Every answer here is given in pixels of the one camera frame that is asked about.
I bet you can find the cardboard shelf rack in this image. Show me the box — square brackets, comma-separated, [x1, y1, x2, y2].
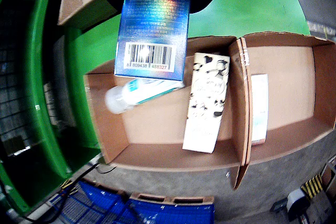
[320, 154, 336, 196]

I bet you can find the cow print hand cream box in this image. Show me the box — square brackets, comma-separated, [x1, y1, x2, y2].
[182, 52, 231, 154]

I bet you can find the white teal tube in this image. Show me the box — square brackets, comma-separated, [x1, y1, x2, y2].
[104, 77, 186, 115]

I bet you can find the shallow cardboard tray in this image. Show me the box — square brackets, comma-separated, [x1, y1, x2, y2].
[57, 0, 118, 30]

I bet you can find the thick black floor cable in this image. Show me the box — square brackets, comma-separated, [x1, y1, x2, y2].
[76, 161, 100, 183]

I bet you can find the yellow black striped block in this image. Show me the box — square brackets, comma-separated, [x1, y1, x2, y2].
[300, 174, 326, 200]

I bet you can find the white box with red band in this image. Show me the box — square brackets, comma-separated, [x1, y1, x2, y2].
[250, 73, 270, 146]

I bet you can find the brown cardboard box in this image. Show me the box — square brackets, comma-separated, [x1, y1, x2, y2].
[237, 31, 336, 167]
[83, 35, 250, 190]

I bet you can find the green metal shelf frame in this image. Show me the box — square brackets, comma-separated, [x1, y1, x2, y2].
[0, 0, 106, 217]

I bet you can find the blue holographic product box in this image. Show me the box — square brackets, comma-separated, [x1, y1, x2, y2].
[113, 0, 192, 82]

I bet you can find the white black door device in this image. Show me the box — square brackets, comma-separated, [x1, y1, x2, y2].
[285, 188, 312, 221]

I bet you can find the wooden pallet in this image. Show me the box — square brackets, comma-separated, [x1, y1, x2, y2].
[81, 178, 131, 196]
[130, 191, 215, 207]

